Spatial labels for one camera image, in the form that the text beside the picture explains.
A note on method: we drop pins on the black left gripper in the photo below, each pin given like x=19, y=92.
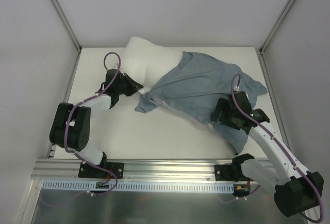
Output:
x=127, y=85

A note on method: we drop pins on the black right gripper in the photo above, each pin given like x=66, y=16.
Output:
x=221, y=112

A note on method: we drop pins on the white pillow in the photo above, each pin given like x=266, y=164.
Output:
x=146, y=63

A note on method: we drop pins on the blue-grey pillowcase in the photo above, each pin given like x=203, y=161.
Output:
x=193, y=88

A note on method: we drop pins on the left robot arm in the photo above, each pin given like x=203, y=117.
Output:
x=71, y=126

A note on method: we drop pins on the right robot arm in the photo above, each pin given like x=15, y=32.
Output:
x=294, y=187

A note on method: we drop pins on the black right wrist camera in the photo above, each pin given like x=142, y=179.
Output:
x=242, y=101

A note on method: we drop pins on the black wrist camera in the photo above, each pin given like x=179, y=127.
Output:
x=113, y=76
x=242, y=101

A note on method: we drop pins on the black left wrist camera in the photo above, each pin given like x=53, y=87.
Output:
x=113, y=76

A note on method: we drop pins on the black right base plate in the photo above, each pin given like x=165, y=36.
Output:
x=229, y=172

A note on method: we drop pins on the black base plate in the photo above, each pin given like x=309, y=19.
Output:
x=229, y=172
x=90, y=172

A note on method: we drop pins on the left rear frame post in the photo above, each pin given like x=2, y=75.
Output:
x=66, y=24

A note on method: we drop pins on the frame post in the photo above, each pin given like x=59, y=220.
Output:
x=285, y=11
x=66, y=24

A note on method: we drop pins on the aluminium front rail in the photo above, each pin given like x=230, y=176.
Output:
x=194, y=171

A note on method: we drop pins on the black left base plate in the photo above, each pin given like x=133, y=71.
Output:
x=90, y=172

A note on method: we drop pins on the white slotted cable duct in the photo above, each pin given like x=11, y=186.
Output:
x=222, y=188

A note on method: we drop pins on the right rear frame post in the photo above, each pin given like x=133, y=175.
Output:
x=285, y=11

